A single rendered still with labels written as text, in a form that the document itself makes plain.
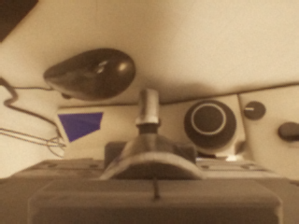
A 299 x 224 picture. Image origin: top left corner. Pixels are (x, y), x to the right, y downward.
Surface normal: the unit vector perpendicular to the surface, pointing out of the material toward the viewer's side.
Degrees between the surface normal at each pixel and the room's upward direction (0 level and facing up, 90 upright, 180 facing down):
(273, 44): 0
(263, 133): 90
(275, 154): 90
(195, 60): 0
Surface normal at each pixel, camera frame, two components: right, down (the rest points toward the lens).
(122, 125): -0.15, -0.20
